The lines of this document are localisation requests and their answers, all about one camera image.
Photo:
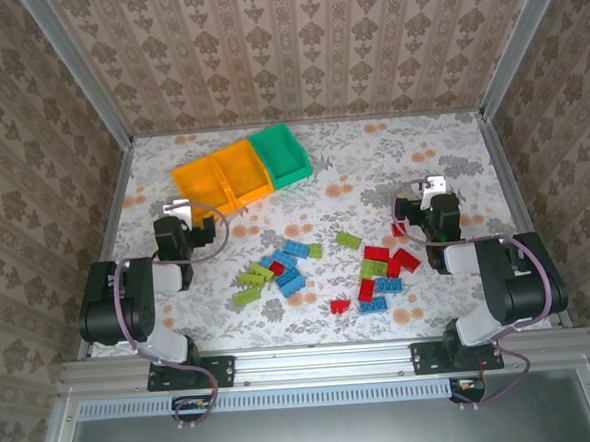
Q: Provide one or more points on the aluminium right frame post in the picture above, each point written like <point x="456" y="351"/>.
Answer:
<point x="520" y="42"/>

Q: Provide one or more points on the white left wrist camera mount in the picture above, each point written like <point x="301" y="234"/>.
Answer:
<point x="179" y="209"/>

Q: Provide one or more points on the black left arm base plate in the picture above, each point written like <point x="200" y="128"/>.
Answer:
<point x="224" y="370"/>

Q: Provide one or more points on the aluminium left side rail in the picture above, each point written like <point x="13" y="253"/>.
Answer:
<point x="107" y="242"/>

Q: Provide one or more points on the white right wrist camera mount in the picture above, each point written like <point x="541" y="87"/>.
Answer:
<point x="435" y="186"/>

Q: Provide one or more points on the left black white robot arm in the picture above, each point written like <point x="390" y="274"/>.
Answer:
<point x="129" y="301"/>

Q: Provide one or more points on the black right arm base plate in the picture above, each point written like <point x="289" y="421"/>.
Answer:
<point x="423" y="358"/>

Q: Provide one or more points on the aluminium right side rail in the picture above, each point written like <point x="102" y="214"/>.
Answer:
<point x="496" y="143"/>

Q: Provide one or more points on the aluminium left frame post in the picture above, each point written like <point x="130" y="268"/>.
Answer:
<point x="81" y="74"/>

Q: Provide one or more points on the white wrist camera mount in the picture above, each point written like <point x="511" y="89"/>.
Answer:
<point x="435" y="186"/>
<point x="179" y="209"/>

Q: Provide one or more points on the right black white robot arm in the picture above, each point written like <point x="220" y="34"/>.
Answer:
<point x="519" y="287"/>

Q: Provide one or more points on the red arched lego brick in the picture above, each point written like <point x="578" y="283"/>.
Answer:
<point x="340" y="306"/>

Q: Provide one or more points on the small lime green lego brick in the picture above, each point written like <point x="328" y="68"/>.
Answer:
<point x="316" y="250"/>

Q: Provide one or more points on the large blue lego brick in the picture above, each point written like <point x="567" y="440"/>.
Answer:
<point x="297" y="249"/>

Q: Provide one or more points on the aluminium frame post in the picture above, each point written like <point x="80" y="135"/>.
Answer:
<point x="520" y="42"/>
<point x="81" y="74"/>

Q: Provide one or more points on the grey metal lower panel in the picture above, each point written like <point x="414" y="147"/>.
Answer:
<point x="328" y="434"/>

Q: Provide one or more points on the green plastic bin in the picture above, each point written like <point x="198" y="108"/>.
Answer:
<point x="280" y="147"/>

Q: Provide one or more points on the floral patterned table cover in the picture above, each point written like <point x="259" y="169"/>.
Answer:
<point x="331" y="324"/>

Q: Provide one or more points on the small red lego brick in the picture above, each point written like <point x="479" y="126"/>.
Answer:
<point x="277" y="268"/>
<point x="399" y="230"/>

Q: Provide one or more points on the aluminium front frame rail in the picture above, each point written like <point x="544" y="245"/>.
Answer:
<point x="323" y="362"/>

